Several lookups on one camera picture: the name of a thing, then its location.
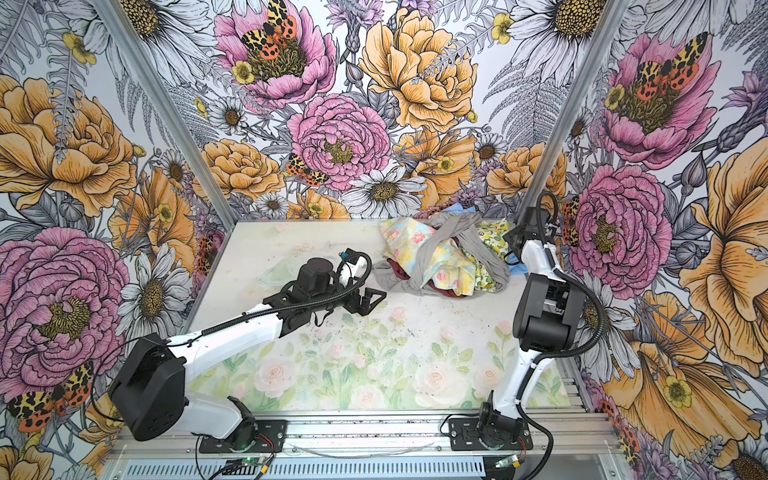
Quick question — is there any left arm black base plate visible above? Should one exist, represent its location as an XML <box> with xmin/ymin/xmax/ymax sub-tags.
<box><xmin>199</xmin><ymin>420</ymin><xmax>288</xmax><ymax>454</ymax></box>

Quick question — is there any aluminium front rail frame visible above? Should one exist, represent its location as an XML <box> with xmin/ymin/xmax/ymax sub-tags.
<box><xmin>98</xmin><ymin>389</ymin><xmax>631</xmax><ymax>480</ymax></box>

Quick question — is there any aluminium corner post right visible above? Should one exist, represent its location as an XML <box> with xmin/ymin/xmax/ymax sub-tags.
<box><xmin>514</xmin><ymin>0</ymin><xmax>630</xmax><ymax>223</ymax></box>

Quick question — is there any green circuit board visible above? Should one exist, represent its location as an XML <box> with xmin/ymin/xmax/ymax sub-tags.
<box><xmin>224</xmin><ymin>456</ymin><xmax>272</xmax><ymax>475</ymax></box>
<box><xmin>494</xmin><ymin>454</ymin><xmax>521</xmax><ymax>470</ymax></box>

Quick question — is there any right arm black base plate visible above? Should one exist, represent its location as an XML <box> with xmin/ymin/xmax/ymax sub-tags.
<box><xmin>440</xmin><ymin>415</ymin><xmax>533</xmax><ymax>452</ymax></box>

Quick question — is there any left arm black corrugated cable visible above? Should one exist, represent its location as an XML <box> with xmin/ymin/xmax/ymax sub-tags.
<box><xmin>89</xmin><ymin>249</ymin><xmax>374</xmax><ymax>421</ymax></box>

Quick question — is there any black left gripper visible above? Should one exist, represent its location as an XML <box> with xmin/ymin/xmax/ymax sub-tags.
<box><xmin>311</xmin><ymin>274</ymin><xmax>386</xmax><ymax>316</ymax></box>

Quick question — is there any lemon print cloth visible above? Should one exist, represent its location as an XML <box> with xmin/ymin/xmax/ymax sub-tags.
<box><xmin>458</xmin><ymin>220</ymin><xmax>511</xmax><ymax>293</ymax></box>

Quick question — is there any right green circuit board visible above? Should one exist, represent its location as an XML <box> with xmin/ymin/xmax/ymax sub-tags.
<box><xmin>494</xmin><ymin>454</ymin><xmax>521</xmax><ymax>470</ymax></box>

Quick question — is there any pastel floral watercolour cloth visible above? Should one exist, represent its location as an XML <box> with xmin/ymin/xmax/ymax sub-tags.
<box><xmin>373</xmin><ymin>215</ymin><xmax>474</xmax><ymax>296</ymax></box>

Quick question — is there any aluminium corner post left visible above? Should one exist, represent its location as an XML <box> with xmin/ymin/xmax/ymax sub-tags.
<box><xmin>94</xmin><ymin>1</ymin><xmax>237</xmax><ymax>232</ymax></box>

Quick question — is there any light blue shirt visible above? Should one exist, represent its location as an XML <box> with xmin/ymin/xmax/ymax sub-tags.
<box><xmin>442</xmin><ymin>203</ymin><xmax>477</xmax><ymax>214</ymax></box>

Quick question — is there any grey cloth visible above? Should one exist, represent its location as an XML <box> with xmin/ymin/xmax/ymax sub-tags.
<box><xmin>373</xmin><ymin>212</ymin><xmax>510</xmax><ymax>298</ymax></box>

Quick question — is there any aluminium corner post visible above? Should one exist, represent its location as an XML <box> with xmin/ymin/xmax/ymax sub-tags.
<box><xmin>514</xmin><ymin>0</ymin><xmax>630</xmax><ymax>223</ymax></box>
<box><xmin>94</xmin><ymin>1</ymin><xmax>237</xmax><ymax>232</ymax></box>

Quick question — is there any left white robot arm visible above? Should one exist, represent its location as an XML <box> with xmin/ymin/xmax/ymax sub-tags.
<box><xmin>108</xmin><ymin>249</ymin><xmax>386</xmax><ymax>452</ymax></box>

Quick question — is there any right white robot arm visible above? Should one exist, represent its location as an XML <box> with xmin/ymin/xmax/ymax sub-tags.
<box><xmin>477</xmin><ymin>207</ymin><xmax>586</xmax><ymax>439</ymax></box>

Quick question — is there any left green circuit board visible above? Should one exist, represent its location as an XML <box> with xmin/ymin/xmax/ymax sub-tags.
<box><xmin>224</xmin><ymin>456</ymin><xmax>272</xmax><ymax>475</ymax></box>

